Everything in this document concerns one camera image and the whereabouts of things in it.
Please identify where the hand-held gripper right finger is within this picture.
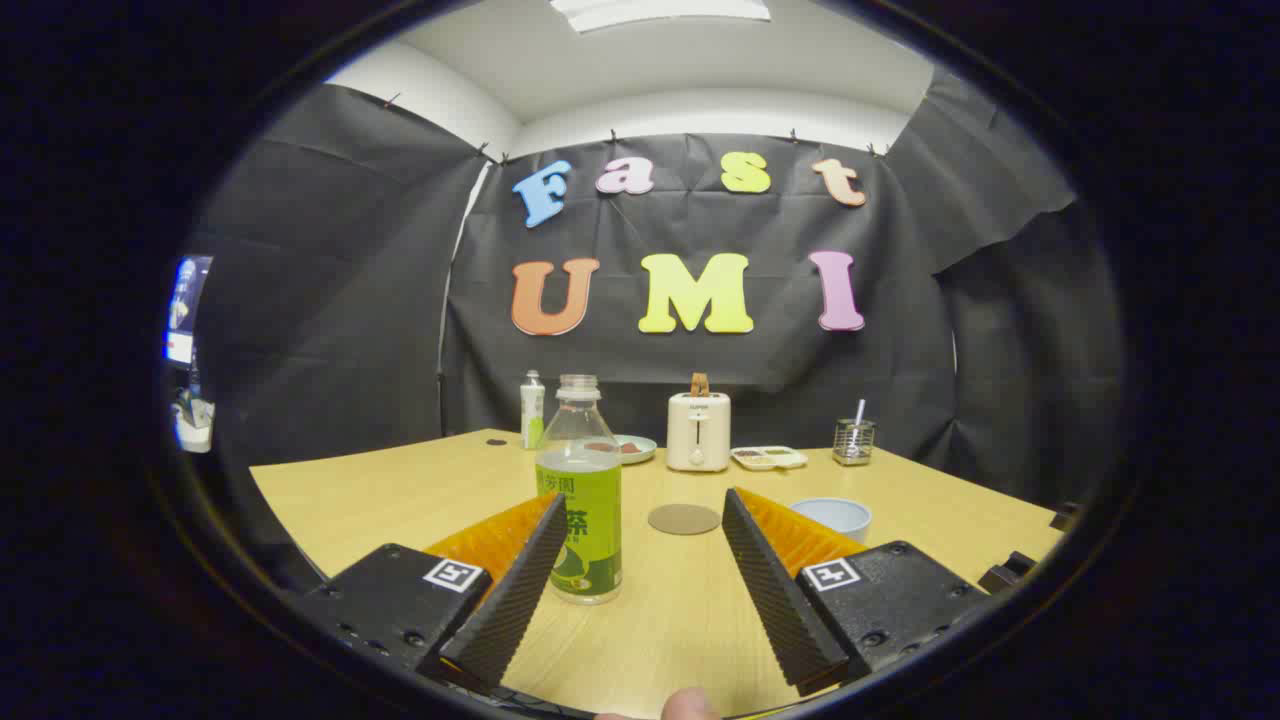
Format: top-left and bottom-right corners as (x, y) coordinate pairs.
(722, 487), (991, 698)

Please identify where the white divided tray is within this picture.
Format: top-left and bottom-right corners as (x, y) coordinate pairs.
(731, 445), (809, 472)

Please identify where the white object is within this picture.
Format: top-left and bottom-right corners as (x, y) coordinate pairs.
(172, 395), (216, 453)

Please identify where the white toaster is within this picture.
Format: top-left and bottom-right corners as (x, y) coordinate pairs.
(667, 391), (732, 473)

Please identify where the ceiling light panel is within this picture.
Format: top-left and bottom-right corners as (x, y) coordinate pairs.
(550, 0), (773, 34)

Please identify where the light blue cup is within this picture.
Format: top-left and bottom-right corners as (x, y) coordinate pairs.
(790, 497), (873, 546)

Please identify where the small white green bottle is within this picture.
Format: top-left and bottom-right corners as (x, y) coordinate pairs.
(520, 370), (546, 451)

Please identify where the monitor screen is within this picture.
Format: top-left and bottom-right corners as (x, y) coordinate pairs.
(165, 255), (213, 369)

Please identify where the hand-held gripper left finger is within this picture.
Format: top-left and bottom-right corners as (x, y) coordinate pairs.
(300, 490), (569, 696)

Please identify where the green label juice bottle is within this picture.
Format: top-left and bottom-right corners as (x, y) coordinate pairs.
(535, 375), (623, 606)

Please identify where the round brown coaster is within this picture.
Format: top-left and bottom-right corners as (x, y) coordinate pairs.
(648, 503), (721, 536)

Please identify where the wooden table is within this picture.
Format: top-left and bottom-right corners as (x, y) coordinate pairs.
(250, 428), (1066, 719)

